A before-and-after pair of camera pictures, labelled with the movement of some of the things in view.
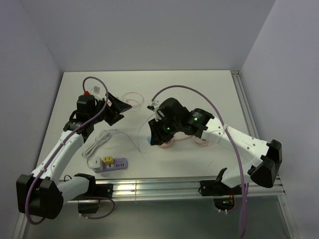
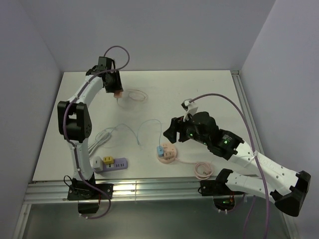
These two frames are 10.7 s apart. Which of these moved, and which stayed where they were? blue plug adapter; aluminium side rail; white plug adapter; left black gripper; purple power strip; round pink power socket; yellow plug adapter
Moved: round pink power socket; blue plug adapter; left black gripper
Stayed: white plug adapter; purple power strip; aluminium side rail; yellow plug adapter
